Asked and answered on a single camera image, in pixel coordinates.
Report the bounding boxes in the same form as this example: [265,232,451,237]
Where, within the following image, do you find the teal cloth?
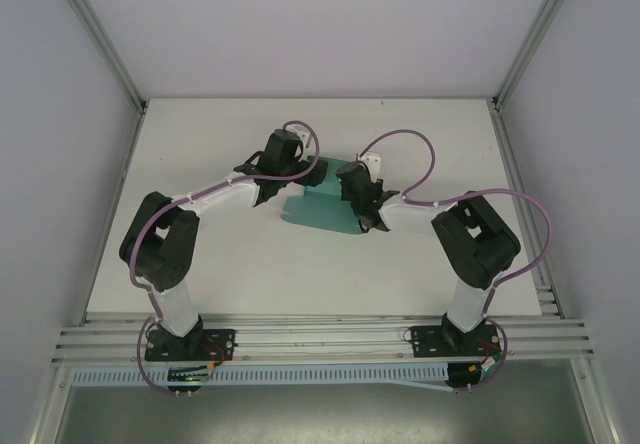
[280,155,369,235]

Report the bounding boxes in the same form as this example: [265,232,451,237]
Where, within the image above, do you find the black right controller board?
[446,361,490,395]

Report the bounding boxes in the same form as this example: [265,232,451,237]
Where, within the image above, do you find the black controller board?
[446,361,490,395]
[166,365,215,399]

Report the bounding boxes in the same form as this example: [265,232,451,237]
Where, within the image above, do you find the grey metal shelf panel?
[62,383,599,444]

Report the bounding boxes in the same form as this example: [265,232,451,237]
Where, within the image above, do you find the black left controller board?
[166,365,215,399]

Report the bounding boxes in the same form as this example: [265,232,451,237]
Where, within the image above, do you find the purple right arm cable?
[355,128,555,393]

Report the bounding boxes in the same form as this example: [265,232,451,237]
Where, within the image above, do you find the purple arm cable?
[355,128,555,393]
[127,120,321,396]

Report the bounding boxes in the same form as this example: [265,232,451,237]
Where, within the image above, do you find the aluminium front frame rails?
[49,312,596,366]

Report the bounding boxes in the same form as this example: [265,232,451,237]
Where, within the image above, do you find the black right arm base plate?
[407,324,502,361]

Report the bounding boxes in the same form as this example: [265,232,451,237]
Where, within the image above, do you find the aluminium side frame rail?
[489,108,567,319]

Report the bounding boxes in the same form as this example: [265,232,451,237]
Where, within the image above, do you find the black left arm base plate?
[144,327,237,364]

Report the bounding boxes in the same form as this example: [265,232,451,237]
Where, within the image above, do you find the slotted light blue cable duct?
[72,361,454,390]

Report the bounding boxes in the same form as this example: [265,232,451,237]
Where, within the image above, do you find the aluminium corner post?
[491,0,587,113]
[47,0,150,115]

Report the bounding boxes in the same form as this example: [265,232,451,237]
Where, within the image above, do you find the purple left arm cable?
[127,120,321,396]

